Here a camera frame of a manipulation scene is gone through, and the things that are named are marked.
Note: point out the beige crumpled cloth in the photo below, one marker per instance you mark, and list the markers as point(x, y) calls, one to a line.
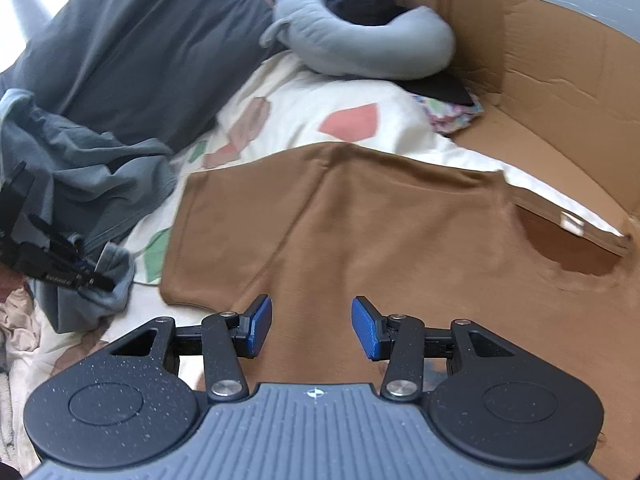
point(17, 320)

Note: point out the flat brown cardboard sheet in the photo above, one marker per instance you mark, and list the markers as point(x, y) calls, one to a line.
point(565, 85)

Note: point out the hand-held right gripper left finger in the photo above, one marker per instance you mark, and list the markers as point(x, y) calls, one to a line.
point(260, 327)

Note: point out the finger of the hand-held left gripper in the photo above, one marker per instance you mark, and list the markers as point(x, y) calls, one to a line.
point(75, 267)

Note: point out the black flat pad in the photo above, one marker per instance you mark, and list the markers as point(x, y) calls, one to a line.
point(445, 91)

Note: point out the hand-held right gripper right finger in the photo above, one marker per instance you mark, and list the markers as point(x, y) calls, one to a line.
point(365, 327)

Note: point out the grey neck pillow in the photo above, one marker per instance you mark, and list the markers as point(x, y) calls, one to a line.
point(350, 60)

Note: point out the grey crumpled garment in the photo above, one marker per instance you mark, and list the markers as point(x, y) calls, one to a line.
point(90, 175)

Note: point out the dark grey pillow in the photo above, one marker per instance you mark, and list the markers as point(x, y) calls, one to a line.
point(140, 50)

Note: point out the brown printed t-shirt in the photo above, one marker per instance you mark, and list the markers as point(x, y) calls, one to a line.
point(400, 235)

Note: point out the floral patterned cloth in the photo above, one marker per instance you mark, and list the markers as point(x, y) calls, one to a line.
point(450, 117)

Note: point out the cream bear print blanket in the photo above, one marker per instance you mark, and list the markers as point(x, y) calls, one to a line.
point(310, 105)

